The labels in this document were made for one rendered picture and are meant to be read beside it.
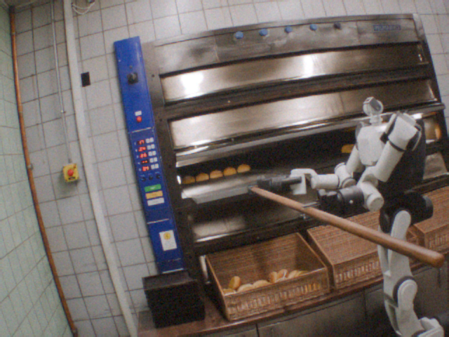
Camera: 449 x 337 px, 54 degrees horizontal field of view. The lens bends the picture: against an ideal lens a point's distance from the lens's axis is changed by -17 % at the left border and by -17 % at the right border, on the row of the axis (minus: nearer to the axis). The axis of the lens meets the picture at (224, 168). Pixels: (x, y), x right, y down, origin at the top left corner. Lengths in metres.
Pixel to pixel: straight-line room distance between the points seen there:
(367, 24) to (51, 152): 2.14
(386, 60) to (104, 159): 1.86
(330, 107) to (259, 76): 0.46
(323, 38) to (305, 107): 0.47
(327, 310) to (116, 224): 1.27
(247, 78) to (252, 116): 0.22
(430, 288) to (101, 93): 2.23
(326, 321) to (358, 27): 1.83
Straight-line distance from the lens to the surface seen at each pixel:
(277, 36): 3.02
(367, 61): 3.18
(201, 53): 2.92
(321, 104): 3.02
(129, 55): 2.86
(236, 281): 2.81
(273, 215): 2.93
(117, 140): 2.84
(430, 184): 3.39
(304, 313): 2.55
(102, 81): 2.88
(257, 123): 2.89
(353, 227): 1.30
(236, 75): 2.91
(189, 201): 2.86
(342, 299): 2.60
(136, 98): 2.82
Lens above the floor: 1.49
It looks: 4 degrees down
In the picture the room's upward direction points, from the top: 11 degrees counter-clockwise
